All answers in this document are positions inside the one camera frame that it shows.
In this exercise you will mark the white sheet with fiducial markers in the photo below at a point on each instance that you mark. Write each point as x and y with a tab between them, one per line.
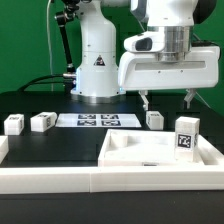
97	120

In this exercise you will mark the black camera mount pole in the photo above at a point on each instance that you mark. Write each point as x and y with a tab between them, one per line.
62	18

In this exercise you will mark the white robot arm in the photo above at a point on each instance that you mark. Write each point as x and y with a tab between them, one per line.
160	58

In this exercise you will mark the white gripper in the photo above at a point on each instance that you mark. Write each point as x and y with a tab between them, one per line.
143	71

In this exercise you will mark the white square table top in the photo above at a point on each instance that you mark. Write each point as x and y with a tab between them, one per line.
152	148

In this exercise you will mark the white workspace frame wall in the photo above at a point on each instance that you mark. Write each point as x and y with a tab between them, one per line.
208	176

